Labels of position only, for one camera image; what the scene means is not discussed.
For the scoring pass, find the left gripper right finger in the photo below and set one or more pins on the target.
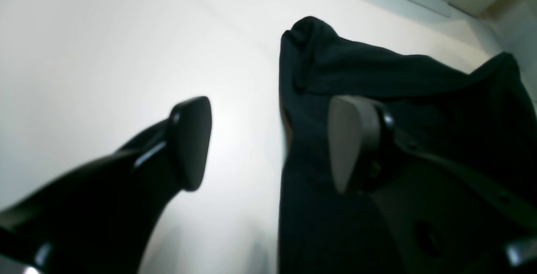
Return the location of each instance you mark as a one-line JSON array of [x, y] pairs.
[[444, 217]]

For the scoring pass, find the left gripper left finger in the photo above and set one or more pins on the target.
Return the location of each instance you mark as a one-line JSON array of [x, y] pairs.
[[99, 217]]

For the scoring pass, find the black graphic t-shirt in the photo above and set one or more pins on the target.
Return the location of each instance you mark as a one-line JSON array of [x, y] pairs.
[[484, 120]]

